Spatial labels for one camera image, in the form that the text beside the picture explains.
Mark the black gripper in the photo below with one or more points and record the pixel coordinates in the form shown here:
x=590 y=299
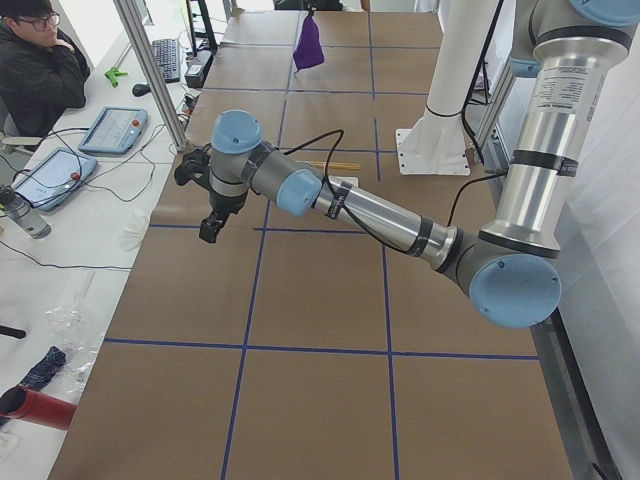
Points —
x=310 y=9
x=223 y=205

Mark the purple microfiber towel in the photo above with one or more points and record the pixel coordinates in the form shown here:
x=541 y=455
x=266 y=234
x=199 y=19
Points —
x=308 y=52

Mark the wooden rack rod upper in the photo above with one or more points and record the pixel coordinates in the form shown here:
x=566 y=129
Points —
x=343 y=166

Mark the white rack base tray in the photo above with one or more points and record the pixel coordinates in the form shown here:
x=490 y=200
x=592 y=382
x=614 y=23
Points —
x=352 y=181

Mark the white crumpled tissue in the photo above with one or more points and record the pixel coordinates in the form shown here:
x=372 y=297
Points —
x=134 y=230

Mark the black power strip box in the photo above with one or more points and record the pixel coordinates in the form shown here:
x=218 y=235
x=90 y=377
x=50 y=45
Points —
x=198 y=68

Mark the blue teach pendant far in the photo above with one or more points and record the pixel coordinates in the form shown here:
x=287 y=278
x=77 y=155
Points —
x=115 y=131

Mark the blue teach pendant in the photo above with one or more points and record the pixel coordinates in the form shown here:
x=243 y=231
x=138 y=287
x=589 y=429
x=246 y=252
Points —
x=55 y=178
x=115 y=131

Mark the black keyboard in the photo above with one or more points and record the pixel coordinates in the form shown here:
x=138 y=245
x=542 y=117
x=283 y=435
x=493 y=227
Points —
x=167 y=55

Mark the black computer mouse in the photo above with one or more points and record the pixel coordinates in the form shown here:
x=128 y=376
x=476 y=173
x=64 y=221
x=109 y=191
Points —
x=139 y=90

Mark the blue teach pendant near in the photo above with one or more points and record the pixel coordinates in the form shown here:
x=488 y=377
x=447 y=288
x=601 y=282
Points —
x=55 y=178

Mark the clear plastic wrap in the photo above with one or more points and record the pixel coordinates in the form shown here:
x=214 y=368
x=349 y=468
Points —
x=78 y=339

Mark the green clamp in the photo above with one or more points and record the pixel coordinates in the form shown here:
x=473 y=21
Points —
x=113 y=75

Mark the clear water bottle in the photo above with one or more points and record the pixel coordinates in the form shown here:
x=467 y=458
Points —
x=21 y=213

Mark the seated person in black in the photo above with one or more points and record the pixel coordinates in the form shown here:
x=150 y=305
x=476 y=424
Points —
x=43 y=72

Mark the dark blue folded umbrella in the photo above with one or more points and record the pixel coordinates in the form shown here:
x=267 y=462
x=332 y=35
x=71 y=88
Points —
x=41 y=374

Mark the red cylinder tube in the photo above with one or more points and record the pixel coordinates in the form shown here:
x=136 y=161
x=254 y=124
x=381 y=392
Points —
x=21 y=403

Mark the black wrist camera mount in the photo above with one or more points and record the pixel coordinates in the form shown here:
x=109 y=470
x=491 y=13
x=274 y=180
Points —
x=194 y=167

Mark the aluminium frame post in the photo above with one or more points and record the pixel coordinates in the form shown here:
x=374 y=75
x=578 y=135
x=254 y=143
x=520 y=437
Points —
x=133 y=26

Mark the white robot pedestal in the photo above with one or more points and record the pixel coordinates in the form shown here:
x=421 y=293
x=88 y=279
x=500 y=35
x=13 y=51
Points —
x=436 y=144

